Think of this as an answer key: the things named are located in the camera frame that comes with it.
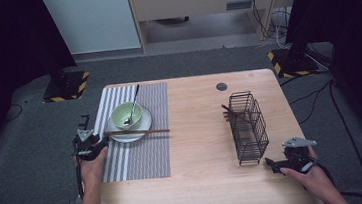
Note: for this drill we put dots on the person's left hand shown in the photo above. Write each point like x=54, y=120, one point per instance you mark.
x=92, y=174

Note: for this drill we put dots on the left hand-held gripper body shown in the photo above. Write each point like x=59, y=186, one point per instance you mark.
x=88, y=146

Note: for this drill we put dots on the dark round table grommet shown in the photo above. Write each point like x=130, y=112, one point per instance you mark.
x=221, y=86

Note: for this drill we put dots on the white cabinet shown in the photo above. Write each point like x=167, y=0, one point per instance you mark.
x=90, y=20

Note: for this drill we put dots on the brown wooden chopstick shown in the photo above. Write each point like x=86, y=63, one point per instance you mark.
x=225, y=107
x=158, y=130
x=227, y=113

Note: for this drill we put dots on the dark metal spoon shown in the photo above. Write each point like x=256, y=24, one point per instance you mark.
x=133, y=106

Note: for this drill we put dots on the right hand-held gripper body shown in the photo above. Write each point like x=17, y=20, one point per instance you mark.
x=296, y=157

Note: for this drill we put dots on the green bowl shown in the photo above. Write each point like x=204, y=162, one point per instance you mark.
x=118, y=118

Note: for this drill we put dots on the dark curtain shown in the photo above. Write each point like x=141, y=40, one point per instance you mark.
x=3, y=48
x=344, y=6

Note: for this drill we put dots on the black stand with striped base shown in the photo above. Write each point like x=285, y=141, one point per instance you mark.
x=290, y=63
x=67, y=88

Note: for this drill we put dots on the white plate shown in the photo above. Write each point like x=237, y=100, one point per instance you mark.
x=145, y=122

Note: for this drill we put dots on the person's right hand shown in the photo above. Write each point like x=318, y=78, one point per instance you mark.
x=315, y=177

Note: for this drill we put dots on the grey striped placemat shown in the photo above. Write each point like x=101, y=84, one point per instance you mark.
x=141, y=159

